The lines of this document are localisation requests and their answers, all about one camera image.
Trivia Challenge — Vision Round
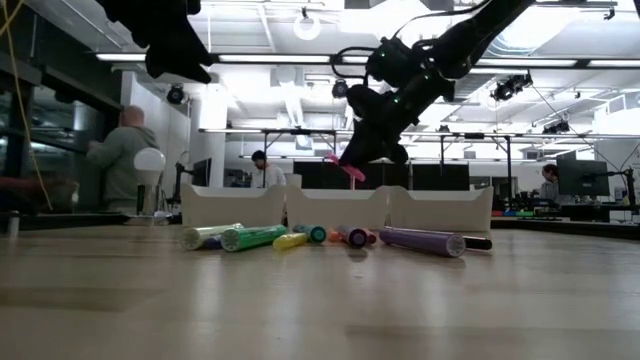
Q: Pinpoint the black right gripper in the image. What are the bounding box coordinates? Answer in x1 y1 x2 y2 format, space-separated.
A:
338 87 444 168

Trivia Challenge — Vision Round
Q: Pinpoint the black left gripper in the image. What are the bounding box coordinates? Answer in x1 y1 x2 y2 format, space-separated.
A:
97 0 215 85

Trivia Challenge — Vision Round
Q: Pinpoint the pink highlighter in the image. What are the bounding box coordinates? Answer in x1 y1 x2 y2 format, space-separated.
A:
323 152 367 183

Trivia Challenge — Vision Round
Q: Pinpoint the purple whiteboard marker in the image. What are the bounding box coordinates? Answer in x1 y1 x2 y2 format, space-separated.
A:
336 224 370 250

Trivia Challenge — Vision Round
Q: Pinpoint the lavender chunky marker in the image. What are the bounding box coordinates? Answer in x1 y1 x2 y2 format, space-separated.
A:
378 226 467 259

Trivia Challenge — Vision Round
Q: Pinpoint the teal chunky highlighter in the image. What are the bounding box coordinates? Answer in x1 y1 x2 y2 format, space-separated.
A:
292 223 328 245

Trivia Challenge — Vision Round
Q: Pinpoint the yellow highlighter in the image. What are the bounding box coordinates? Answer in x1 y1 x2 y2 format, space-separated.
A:
272 232 310 252

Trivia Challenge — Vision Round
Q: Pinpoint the black whiteboard marker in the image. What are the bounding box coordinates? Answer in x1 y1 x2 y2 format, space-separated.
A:
462 235 494 252

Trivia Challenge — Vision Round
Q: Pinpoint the green chunky highlighter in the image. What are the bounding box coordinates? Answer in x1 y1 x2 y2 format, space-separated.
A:
220 224 289 253

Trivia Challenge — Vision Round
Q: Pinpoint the pale green chunky marker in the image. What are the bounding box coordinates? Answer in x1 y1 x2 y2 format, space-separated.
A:
180 222 245 252

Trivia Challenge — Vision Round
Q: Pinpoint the black partition panel row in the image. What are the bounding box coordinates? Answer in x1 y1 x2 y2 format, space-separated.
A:
292 160 472 192

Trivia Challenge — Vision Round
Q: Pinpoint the white plastic bin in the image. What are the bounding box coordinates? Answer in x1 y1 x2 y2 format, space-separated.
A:
179 182 287 230
388 185 495 233
285 183 391 231

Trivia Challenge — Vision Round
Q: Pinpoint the large white light bulb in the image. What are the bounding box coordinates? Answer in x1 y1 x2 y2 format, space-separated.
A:
132 147 167 187

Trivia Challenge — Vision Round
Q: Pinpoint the person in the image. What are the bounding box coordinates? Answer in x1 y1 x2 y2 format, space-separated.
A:
249 149 288 190
537 163 562 205
85 104 162 214

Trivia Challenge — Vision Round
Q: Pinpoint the black computer monitor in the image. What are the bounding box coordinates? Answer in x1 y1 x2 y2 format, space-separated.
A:
191 157 213 188
555 158 612 198

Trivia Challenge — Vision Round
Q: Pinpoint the black monitor stand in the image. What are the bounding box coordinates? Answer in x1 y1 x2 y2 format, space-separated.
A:
167 159 197 225

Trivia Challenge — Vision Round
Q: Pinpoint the clear glass jar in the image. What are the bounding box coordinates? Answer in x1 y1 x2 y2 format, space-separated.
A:
135 183 162 217

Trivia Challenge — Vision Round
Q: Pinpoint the black desk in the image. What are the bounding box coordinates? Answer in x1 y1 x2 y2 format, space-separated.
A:
491 202 640 240

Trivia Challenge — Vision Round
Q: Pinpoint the small white cup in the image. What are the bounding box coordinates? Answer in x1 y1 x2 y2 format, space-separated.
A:
6 210 22 241

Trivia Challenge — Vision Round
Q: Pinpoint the black overhead mounted camera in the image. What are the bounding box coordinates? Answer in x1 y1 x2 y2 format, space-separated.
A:
488 73 534 103
165 83 187 107
541 119 572 135
330 78 351 100

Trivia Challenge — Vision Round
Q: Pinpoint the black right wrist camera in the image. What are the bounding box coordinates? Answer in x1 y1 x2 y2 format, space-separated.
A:
345 83 390 122

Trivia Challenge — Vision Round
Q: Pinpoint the black metal rig frame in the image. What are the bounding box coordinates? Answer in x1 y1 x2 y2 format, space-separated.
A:
197 127 342 189
399 130 516 201

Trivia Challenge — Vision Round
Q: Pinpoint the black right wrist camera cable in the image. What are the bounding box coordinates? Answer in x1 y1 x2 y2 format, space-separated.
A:
329 0 494 82

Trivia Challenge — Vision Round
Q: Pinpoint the yellow hanging cable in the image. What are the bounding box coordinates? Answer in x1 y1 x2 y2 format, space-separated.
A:
0 0 55 212

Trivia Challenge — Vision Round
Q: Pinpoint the silver ventilation duct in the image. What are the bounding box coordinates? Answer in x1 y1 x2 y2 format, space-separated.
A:
452 0 556 105

